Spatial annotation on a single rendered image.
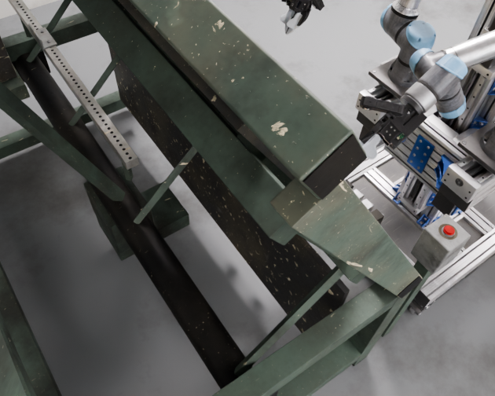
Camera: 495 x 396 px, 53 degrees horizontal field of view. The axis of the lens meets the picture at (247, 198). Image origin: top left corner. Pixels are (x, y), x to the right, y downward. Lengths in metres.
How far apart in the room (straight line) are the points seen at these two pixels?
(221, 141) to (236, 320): 1.72
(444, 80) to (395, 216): 1.54
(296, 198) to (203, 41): 0.30
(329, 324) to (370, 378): 0.86
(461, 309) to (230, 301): 1.21
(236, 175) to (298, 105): 0.29
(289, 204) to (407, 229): 2.05
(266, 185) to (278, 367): 0.91
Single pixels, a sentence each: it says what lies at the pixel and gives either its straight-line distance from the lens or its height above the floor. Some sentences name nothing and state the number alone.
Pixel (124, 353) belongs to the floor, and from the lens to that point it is 2.61.
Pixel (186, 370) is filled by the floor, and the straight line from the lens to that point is 2.55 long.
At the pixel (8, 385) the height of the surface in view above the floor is 1.75.
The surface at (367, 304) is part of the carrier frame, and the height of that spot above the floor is 0.79.
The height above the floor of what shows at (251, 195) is 1.67.
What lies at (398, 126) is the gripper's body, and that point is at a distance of 1.35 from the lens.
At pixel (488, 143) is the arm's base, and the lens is 2.08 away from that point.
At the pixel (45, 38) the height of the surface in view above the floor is 1.03.
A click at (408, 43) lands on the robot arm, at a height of 1.22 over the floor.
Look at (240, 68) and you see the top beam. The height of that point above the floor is 1.92.
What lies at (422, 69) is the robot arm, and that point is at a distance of 1.54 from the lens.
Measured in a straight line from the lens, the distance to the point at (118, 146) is 1.93.
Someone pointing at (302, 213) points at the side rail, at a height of 1.79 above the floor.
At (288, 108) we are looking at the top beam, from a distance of 0.73.
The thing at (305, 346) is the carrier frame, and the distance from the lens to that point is 1.76.
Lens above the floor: 2.43
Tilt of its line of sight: 54 degrees down
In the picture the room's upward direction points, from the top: 3 degrees clockwise
